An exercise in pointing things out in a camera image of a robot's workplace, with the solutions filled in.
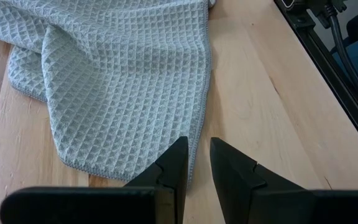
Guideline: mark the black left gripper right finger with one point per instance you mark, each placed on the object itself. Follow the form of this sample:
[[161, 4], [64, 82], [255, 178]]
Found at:
[[238, 186]]

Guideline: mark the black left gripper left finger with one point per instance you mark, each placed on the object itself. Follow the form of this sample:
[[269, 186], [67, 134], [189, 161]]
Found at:
[[166, 174]]

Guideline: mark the grey waffle microfiber towel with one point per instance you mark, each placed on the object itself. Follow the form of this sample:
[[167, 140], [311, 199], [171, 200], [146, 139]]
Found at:
[[120, 77]]

